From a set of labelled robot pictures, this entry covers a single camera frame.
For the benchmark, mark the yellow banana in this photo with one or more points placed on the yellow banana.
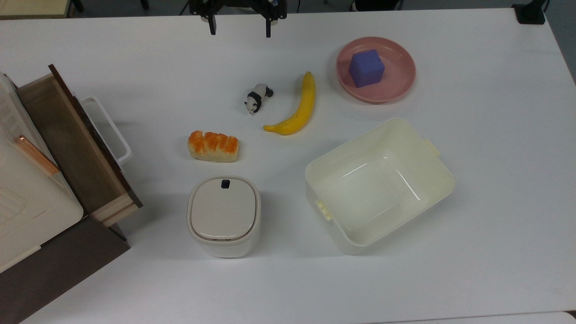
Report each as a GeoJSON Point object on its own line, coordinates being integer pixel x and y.
{"type": "Point", "coordinates": [302, 112]}

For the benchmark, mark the pink plate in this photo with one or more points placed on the pink plate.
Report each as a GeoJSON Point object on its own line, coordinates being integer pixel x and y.
{"type": "Point", "coordinates": [398, 83]}

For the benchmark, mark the white lidded trash can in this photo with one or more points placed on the white lidded trash can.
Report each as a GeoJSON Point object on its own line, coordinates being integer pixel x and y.
{"type": "Point", "coordinates": [223, 215]}

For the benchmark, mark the white plastic appliance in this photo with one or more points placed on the white plastic appliance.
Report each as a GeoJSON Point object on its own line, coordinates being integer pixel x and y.
{"type": "Point", "coordinates": [27, 202]}

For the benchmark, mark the brown wooden drawer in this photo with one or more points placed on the brown wooden drawer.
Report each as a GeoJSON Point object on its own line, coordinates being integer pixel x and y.
{"type": "Point", "coordinates": [76, 148]}

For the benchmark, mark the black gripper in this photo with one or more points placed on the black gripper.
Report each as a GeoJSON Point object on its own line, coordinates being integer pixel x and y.
{"type": "Point", "coordinates": [238, 3]}

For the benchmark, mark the orange topped bread loaf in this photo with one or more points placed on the orange topped bread loaf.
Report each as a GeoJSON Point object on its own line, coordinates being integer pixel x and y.
{"type": "Point", "coordinates": [213, 147]}

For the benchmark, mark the light wooden table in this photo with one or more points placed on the light wooden table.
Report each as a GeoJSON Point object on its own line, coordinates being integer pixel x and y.
{"type": "Point", "coordinates": [31, 6]}

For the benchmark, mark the cream plastic bin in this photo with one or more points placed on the cream plastic bin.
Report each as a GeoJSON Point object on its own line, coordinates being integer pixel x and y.
{"type": "Point", "coordinates": [382, 189]}

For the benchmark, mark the black table clamp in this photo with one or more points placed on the black table clamp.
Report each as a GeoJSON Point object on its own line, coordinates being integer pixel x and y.
{"type": "Point", "coordinates": [530, 12]}

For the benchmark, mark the purple cube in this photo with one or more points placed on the purple cube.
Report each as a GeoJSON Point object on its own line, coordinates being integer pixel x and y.
{"type": "Point", "coordinates": [366, 68]}

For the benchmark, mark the black and white panda toy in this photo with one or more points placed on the black and white panda toy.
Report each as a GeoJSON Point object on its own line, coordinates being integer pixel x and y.
{"type": "Point", "coordinates": [255, 100]}

